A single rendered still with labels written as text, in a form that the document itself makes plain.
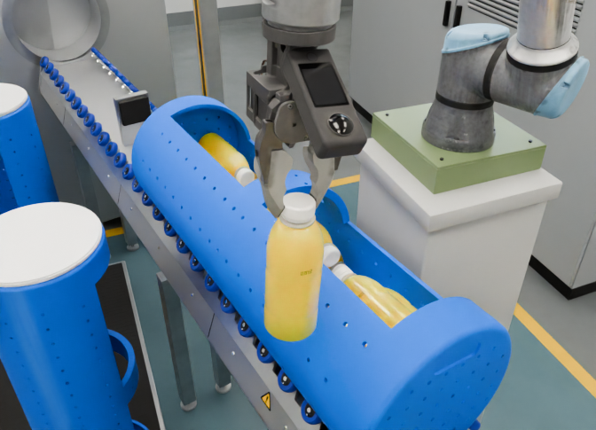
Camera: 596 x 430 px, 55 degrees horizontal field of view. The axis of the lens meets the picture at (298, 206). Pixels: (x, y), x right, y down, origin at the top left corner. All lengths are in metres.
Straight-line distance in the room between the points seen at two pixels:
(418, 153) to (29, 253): 0.81
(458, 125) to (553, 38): 0.25
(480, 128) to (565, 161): 1.38
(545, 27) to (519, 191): 0.35
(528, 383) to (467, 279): 1.15
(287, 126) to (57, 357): 0.92
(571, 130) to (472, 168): 1.35
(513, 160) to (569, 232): 1.40
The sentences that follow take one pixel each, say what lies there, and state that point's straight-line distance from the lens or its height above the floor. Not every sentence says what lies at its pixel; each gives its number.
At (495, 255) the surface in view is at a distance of 1.33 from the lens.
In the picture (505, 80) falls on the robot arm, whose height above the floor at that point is 1.38.
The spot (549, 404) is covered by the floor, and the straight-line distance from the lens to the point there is 2.39.
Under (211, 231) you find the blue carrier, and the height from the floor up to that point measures 1.16.
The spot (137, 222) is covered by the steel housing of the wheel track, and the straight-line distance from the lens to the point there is 1.60.
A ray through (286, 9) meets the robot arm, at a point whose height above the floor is 1.64.
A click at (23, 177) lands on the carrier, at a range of 2.03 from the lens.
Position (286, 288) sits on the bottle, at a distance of 0.68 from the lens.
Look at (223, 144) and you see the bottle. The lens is 1.37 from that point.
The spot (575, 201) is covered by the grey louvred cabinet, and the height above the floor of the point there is 0.47.
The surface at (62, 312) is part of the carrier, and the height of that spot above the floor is 0.94.
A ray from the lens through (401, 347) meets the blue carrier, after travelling 0.76.
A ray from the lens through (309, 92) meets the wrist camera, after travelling 0.54.
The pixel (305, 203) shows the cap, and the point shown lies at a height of 1.42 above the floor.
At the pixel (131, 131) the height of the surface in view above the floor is 0.97.
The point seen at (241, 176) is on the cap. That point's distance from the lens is 1.29.
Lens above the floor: 1.79
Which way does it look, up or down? 35 degrees down
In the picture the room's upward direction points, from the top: straight up
